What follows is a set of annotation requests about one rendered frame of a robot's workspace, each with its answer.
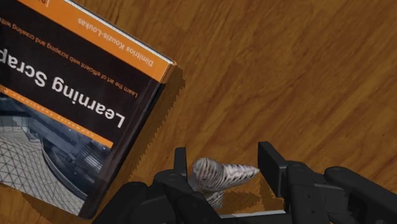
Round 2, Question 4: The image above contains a black and orange book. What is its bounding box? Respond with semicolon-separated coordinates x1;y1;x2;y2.
0;0;178;220

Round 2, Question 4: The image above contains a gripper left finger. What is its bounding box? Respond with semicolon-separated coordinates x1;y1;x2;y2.
93;146;223;224

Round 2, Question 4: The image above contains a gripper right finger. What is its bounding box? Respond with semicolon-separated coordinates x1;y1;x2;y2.
257;141;397;224

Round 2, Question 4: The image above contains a grey striped cone-shaped object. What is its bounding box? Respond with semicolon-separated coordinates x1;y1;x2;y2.
188;157;261;210

